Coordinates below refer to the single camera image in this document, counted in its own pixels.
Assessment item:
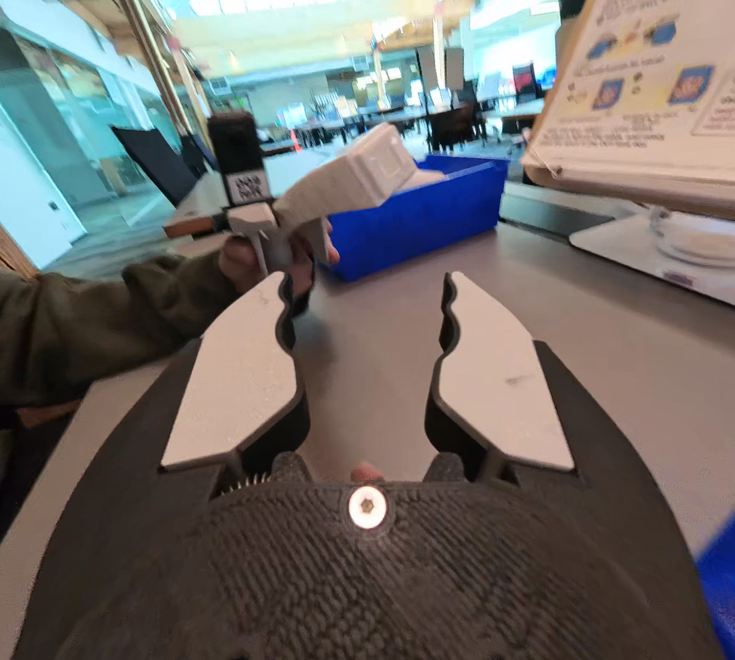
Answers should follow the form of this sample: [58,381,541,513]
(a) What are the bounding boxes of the white board stand base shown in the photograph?
[570,206,735,307]

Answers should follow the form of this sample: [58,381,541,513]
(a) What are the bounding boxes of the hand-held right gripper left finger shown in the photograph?
[161,271,311,474]

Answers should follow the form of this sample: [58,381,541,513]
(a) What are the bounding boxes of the person's left forearm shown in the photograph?
[0,253,242,408]

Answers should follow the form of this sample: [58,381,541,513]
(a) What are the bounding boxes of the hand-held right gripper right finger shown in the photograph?
[425,271,575,483]

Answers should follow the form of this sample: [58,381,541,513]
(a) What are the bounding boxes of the wide wooden pillar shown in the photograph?
[0,223,38,278]

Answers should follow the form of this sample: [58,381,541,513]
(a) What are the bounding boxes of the white tile strip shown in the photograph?
[322,121,418,207]

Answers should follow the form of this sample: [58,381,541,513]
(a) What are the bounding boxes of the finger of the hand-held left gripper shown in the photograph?
[227,203,280,276]
[273,169,368,265]

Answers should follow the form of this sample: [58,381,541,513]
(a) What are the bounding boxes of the black tablet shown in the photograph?
[500,183,632,238]

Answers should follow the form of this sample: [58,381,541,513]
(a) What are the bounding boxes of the wooden display board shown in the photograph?
[519,0,735,221]

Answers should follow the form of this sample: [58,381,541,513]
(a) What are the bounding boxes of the printed instruction sheet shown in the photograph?
[537,0,735,184]

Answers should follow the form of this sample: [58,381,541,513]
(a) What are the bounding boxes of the wood edged grey desk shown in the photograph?
[163,149,322,238]

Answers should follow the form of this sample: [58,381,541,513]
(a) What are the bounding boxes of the blue plastic bin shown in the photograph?
[695,516,735,660]
[318,154,511,283]

